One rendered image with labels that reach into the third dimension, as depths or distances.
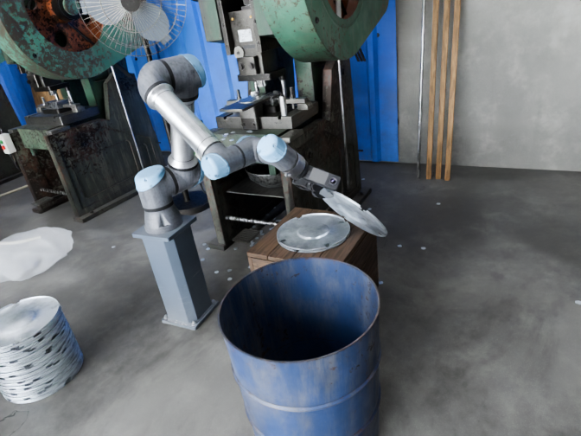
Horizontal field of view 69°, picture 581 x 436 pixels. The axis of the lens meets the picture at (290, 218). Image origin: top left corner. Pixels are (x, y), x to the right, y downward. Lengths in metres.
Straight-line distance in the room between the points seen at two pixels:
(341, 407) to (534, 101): 2.40
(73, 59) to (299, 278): 2.22
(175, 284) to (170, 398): 0.43
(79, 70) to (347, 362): 2.55
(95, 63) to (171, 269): 1.79
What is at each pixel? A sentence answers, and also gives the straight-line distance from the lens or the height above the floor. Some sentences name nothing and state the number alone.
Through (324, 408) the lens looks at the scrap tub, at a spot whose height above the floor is 0.31.
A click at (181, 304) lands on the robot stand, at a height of 0.12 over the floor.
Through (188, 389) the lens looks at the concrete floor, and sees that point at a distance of 1.65.
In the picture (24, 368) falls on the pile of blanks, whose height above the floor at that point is 0.15.
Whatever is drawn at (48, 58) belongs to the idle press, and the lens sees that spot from 3.00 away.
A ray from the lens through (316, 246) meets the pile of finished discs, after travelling 1.56.
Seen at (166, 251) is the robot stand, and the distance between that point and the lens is 1.70.
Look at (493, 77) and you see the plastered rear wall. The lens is 3.05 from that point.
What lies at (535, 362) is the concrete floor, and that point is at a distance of 1.69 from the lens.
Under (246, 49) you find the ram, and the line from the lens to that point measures 2.13.
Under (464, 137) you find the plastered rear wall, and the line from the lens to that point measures 3.16.
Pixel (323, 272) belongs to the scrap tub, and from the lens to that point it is 1.29.
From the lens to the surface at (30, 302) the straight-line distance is 1.97.
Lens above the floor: 1.16
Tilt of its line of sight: 27 degrees down
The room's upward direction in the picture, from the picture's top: 8 degrees counter-clockwise
